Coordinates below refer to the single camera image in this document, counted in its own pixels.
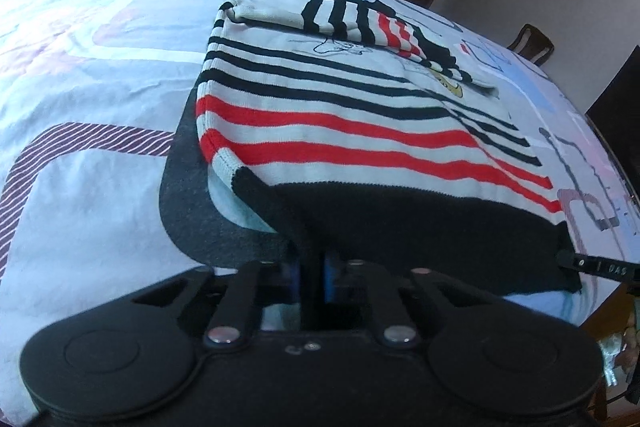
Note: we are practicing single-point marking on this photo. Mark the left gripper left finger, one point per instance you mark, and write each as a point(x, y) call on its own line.
point(138, 351)

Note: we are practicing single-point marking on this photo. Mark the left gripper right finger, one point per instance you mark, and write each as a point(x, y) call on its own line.
point(483, 349)

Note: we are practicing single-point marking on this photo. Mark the patterned white bed sheet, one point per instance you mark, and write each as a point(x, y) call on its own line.
point(105, 191)

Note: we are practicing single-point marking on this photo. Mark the striped knit sweater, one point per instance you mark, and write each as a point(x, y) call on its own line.
point(339, 122)

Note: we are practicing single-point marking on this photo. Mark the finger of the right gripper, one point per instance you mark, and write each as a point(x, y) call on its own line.
point(614, 270)

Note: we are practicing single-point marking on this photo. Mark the dark wooden chair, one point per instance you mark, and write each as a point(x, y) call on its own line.
point(531, 43)

